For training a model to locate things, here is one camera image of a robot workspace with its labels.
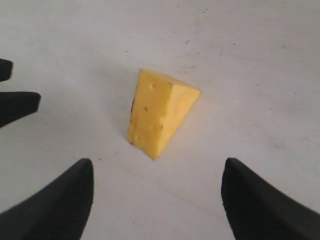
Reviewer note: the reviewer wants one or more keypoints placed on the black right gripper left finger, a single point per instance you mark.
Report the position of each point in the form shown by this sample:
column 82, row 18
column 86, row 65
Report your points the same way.
column 59, row 211

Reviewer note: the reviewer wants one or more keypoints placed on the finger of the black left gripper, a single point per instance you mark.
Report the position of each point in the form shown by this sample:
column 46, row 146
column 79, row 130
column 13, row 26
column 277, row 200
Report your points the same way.
column 17, row 105
column 6, row 68

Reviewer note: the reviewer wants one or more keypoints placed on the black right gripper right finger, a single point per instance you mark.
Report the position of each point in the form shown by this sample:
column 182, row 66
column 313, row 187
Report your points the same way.
column 256, row 210

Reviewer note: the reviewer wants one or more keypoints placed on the yellow cheese wedge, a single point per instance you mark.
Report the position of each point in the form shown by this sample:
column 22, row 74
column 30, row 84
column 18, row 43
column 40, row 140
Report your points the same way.
column 160, row 104

